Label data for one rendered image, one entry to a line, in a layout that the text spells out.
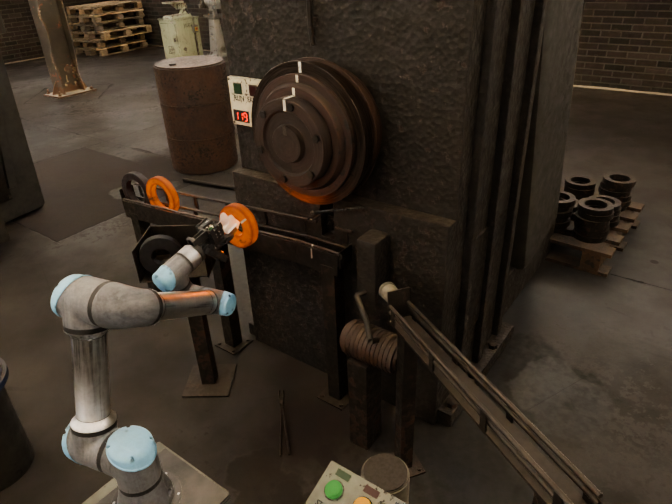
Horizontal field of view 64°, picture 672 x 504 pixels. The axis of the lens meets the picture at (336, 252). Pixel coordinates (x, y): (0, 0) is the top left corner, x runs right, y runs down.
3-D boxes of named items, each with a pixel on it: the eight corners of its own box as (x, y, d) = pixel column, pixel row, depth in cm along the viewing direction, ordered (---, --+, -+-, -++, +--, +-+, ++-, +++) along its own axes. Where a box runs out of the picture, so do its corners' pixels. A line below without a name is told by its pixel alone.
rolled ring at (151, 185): (169, 224, 248) (175, 221, 250) (177, 196, 235) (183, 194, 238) (142, 198, 251) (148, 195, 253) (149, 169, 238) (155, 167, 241)
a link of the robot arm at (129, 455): (142, 500, 139) (131, 464, 132) (102, 484, 143) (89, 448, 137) (171, 464, 148) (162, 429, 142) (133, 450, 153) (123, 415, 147)
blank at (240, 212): (242, 250, 191) (236, 254, 189) (219, 213, 191) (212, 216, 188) (266, 234, 181) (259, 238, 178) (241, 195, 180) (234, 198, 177)
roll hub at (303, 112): (268, 173, 185) (260, 90, 171) (334, 189, 171) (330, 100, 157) (257, 178, 181) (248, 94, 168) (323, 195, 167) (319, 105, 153)
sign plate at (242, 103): (236, 122, 212) (230, 75, 203) (287, 131, 198) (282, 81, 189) (232, 123, 210) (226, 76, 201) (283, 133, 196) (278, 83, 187)
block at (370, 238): (372, 284, 198) (372, 226, 186) (391, 290, 193) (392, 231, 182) (356, 298, 190) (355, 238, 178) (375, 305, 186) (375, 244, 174)
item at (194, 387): (182, 365, 246) (149, 225, 211) (239, 364, 246) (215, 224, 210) (169, 397, 229) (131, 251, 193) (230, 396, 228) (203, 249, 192)
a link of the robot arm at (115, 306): (131, 290, 124) (241, 286, 170) (95, 282, 128) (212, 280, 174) (123, 339, 124) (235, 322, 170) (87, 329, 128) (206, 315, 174)
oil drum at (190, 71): (208, 148, 519) (192, 51, 475) (252, 159, 488) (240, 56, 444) (158, 167, 478) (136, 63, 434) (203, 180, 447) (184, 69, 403)
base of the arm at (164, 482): (139, 534, 141) (131, 509, 136) (107, 504, 149) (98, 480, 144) (185, 493, 151) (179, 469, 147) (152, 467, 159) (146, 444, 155)
